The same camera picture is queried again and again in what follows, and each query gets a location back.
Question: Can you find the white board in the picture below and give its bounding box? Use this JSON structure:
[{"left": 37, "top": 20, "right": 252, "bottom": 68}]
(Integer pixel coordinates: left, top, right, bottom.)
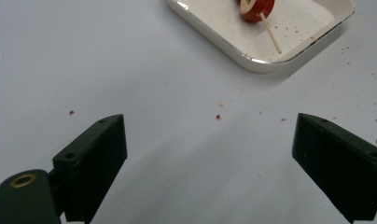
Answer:
[{"left": 0, "top": 0, "right": 377, "bottom": 224}]

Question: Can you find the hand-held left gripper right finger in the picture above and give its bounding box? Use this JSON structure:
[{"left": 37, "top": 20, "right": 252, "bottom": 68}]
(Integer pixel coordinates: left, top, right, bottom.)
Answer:
[{"left": 291, "top": 112, "right": 377, "bottom": 224}]

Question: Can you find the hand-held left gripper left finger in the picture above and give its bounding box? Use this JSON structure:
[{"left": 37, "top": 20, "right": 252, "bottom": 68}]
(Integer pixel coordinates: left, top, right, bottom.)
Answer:
[{"left": 51, "top": 113, "right": 129, "bottom": 224}]

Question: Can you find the red hawthorn fruit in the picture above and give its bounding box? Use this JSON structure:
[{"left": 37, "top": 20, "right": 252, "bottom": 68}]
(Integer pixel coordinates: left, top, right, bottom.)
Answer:
[{"left": 238, "top": 0, "right": 276, "bottom": 23}]

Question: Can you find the white square tray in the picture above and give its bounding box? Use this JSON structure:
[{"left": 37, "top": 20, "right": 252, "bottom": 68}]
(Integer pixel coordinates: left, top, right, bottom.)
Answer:
[{"left": 164, "top": 0, "right": 356, "bottom": 75}]

